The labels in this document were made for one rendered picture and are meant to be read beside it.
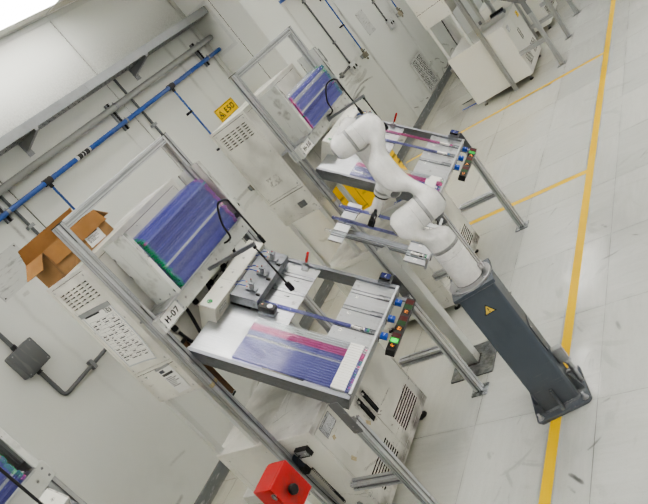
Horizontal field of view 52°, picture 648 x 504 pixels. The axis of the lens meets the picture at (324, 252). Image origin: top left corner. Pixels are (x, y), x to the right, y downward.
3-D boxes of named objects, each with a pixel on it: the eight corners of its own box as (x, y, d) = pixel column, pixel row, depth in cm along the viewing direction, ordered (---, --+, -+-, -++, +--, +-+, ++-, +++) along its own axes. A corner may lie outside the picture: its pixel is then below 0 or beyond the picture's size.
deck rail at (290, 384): (350, 406, 260) (351, 395, 256) (348, 410, 258) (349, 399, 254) (189, 355, 279) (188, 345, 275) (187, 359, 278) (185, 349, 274)
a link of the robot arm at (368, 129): (418, 233, 265) (451, 207, 264) (418, 231, 254) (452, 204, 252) (341, 136, 271) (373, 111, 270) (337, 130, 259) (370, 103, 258)
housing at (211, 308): (265, 265, 327) (264, 242, 318) (217, 332, 291) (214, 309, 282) (250, 261, 329) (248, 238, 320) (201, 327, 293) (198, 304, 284)
